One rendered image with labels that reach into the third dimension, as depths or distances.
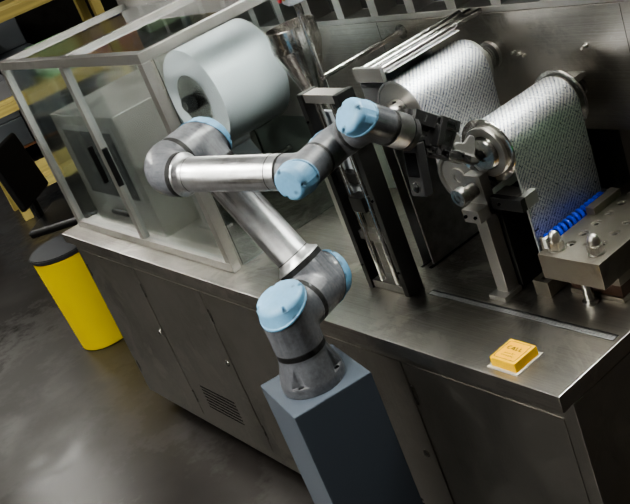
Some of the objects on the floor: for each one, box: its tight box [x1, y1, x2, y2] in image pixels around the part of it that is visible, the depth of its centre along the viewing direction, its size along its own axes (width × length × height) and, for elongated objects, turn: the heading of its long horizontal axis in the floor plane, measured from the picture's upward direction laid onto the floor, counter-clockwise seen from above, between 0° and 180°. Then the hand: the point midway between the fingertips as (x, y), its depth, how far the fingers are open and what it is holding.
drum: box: [29, 234, 123, 350], centre depth 497 cm, size 35×35×56 cm
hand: (470, 163), depth 207 cm, fingers closed, pressing on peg
